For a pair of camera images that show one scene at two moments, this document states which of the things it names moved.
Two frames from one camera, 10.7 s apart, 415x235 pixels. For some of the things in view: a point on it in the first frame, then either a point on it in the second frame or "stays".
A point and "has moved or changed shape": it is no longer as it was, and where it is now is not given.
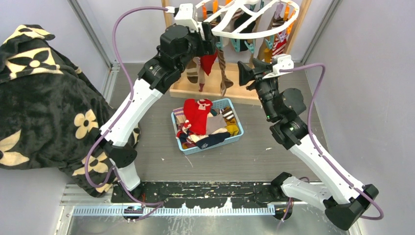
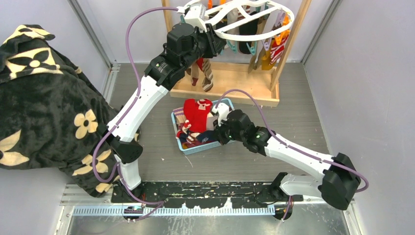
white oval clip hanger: [250, 33] has moved or changed shape
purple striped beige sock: [179, 113] stays
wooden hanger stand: [240, 90] stays
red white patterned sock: [195, 115] stays
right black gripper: [247, 74] to [218, 131]
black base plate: [201, 194] stays
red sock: [207, 61] has moved or changed shape
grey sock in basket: [215, 122] stays
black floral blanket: [50, 112] stays
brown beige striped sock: [225, 82] to [207, 82]
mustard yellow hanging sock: [268, 54] stays
